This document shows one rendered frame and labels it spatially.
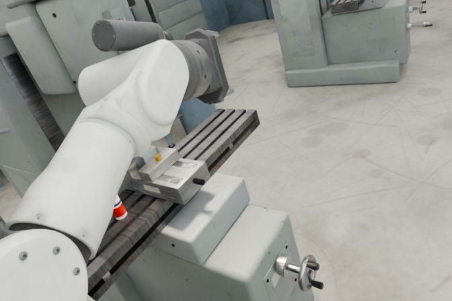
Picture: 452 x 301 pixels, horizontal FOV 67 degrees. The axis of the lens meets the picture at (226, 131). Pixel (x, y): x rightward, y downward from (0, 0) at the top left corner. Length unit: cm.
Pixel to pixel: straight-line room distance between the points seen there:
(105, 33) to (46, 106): 108
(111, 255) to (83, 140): 82
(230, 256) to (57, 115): 85
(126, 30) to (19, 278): 27
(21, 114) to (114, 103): 111
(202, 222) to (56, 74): 67
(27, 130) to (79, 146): 113
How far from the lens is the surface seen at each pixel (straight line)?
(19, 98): 144
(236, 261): 119
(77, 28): 105
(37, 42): 121
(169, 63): 39
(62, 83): 122
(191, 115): 350
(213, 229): 122
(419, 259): 210
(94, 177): 31
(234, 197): 128
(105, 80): 41
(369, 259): 208
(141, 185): 127
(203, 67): 48
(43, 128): 147
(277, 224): 126
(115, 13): 105
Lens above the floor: 160
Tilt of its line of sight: 27 degrees down
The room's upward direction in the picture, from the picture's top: 18 degrees counter-clockwise
